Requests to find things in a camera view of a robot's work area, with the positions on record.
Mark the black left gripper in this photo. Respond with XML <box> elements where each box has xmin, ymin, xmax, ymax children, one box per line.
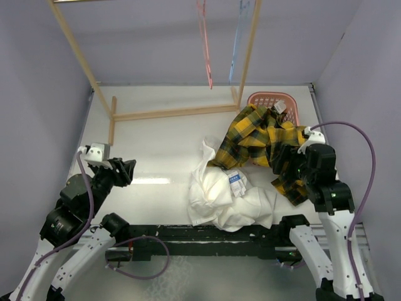
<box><xmin>86</xmin><ymin>156</ymin><xmax>136</xmax><ymax>216</ymax></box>

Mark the yellow plaid flannel shirt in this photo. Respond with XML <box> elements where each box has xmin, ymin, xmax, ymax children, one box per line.
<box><xmin>208</xmin><ymin>105</ymin><xmax>310</xmax><ymax>206</ymax></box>

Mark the white collared shirt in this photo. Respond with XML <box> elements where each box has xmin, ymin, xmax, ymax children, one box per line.
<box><xmin>187</xmin><ymin>136</ymin><xmax>278</xmax><ymax>232</ymax></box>

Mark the light blue wire hanger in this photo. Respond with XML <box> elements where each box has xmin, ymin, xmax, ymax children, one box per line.
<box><xmin>228</xmin><ymin>0</ymin><xmax>251</xmax><ymax>84</ymax></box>

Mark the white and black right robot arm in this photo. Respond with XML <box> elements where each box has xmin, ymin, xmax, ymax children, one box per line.
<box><xmin>273</xmin><ymin>144</ymin><xmax>383</xmax><ymax>300</ymax></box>

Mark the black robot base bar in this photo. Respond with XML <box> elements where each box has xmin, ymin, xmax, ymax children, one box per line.
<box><xmin>101</xmin><ymin>213</ymin><xmax>310</xmax><ymax>261</ymax></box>

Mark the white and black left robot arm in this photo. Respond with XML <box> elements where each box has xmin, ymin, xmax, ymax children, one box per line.
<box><xmin>1</xmin><ymin>158</ymin><xmax>137</xmax><ymax>300</ymax></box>

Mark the wooden clothes rack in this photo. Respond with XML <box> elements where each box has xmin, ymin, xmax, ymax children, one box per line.
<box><xmin>48</xmin><ymin>1</ymin><xmax>263</xmax><ymax>143</ymax></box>

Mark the pink plastic laundry basket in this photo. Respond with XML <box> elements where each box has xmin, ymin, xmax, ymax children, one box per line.
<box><xmin>247</xmin><ymin>92</ymin><xmax>299</xmax><ymax>125</ymax></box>

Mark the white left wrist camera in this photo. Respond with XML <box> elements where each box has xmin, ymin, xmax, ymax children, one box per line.
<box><xmin>78</xmin><ymin>142</ymin><xmax>112</xmax><ymax>169</ymax></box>

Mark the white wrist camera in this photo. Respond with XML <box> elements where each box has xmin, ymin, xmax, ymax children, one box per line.
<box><xmin>78</xmin><ymin>142</ymin><xmax>112</xmax><ymax>169</ymax></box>
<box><xmin>298</xmin><ymin>127</ymin><xmax>326</xmax><ymax>154</ymax></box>

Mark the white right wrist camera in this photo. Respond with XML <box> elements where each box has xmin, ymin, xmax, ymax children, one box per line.
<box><xmin>298</xmin><ymin>127</ymin><xmax>326</xmax><ymax>154</ymax></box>

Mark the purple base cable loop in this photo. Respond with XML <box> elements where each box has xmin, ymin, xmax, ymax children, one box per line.
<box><xmin>105</xmin><ymin>235</ymin><xmax>172</xmax><ymax>280</ymax></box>

